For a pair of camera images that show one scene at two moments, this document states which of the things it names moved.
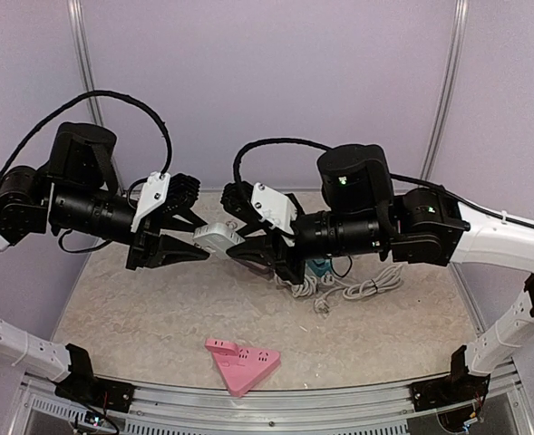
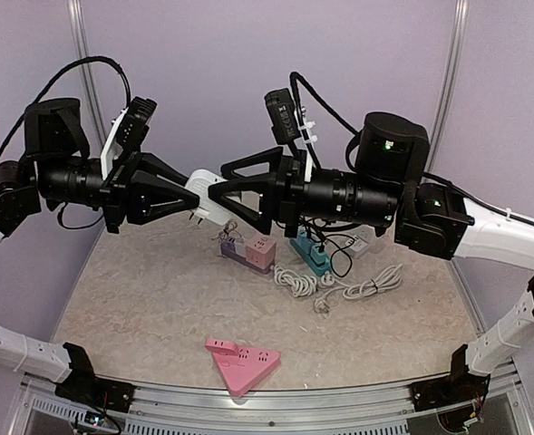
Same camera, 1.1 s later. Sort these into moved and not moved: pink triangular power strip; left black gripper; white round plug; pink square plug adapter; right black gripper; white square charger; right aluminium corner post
Moved: white square charger; right black gripper; left black gripper
Not moved: white round plug; pink triangular power strip; right aluminium corner post; pink square plug adapter
